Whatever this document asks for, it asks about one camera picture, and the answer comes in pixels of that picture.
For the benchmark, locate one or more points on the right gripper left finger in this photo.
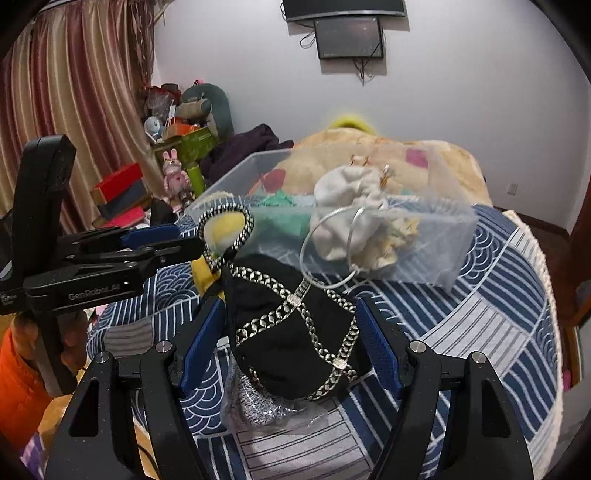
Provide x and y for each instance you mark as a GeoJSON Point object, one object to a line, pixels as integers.
{"type": "Point", "coordinates": [96, 437]}

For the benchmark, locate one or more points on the striped pink brown curtain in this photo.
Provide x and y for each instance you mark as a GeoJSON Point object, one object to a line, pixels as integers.
{"type": "Point", "coordinates": [80, 69]}

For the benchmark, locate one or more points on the red and grey boxes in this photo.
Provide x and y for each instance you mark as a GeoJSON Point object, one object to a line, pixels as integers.
{"type": "Point", "coordinates": [119, 192]}

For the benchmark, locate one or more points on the green knitted sock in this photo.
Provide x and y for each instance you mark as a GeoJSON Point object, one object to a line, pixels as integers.
{"type": "Point", "coordinates": [284, 215]}

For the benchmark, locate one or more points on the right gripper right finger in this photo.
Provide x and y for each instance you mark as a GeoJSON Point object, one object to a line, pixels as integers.
{"type": "Point", "coordinates": [483, 438]}

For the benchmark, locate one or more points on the yellow white floral cloth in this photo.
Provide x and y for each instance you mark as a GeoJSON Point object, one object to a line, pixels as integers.
{"type": "Point", "coordinates": [383, 248]}

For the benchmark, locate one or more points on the black bag with silver chain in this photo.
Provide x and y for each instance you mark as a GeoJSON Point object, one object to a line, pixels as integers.
{"type": "Point", "coordinates": [289, 337]}

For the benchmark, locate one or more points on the beige patchwork fleece blanket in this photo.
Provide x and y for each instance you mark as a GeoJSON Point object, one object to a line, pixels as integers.
{"type": "Point", "coordinates": [428, 167]}

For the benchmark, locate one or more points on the wall power socket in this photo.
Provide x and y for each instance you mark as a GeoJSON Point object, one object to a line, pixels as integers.
{"type": "Point", "coordinates": [512, 189]}

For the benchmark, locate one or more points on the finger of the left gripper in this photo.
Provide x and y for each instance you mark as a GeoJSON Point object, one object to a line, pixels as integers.
{"type": "Point", "coordinates": [175, 251]}
{"type": "Point", "coordinates": [137, 238]}

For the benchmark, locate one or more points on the person's left hand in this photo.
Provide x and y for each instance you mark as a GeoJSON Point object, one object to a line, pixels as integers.
{"type": "Point", "coordinates": [74, 338]}

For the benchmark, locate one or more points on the dark purple garment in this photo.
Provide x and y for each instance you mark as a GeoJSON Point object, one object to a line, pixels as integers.
{"type": "Point", "coordinates": [225, 156]}

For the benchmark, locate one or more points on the clear plastic storage box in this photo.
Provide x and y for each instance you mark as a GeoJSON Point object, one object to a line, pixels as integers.
{"type": "Point", "coordinates": [445, 232]}

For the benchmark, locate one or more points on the pink bunny toy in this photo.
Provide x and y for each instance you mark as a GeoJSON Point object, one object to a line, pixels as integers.
{"type": "Point", "coordinates": [176, 182]}

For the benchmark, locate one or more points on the yellow plush pillow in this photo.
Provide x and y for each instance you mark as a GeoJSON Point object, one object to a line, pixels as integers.
{"type": "Point", "coordinates": [352, 122]}

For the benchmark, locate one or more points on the large wall television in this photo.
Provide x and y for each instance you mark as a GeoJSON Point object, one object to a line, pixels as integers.
{"type": "Point", "coordinates": [310, 9]}

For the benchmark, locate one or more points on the blue white patterned bedspread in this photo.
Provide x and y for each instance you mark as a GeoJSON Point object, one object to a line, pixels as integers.
{"type": "Point", "coordinates": [501, 305]}

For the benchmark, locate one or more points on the green cardboard box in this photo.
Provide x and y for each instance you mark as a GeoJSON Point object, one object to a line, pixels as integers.
{"type": "Point", "coordinates": [190, 148]}

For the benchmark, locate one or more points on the white drawstring pouch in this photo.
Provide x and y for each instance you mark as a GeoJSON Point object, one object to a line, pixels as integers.
{"type": "Point", "coordinates": [349, 203]}

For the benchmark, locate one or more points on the grey green plush dinosaur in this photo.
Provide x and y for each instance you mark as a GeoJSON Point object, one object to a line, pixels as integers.
{"type": "Point", "coordinates": [206, 101]}

